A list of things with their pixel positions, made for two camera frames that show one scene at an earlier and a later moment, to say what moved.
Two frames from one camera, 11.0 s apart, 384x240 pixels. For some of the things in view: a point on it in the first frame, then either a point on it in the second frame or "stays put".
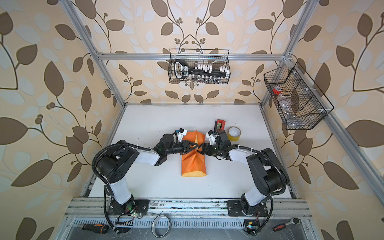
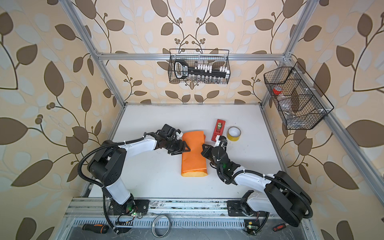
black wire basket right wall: [299, 101] stays put
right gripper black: [207, 150] -> [206, 152]
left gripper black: [189, 143] -> [180, 148]
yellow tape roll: [234, 133] stays put
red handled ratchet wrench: [295, 221] stays put
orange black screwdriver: [97, 228] stays put
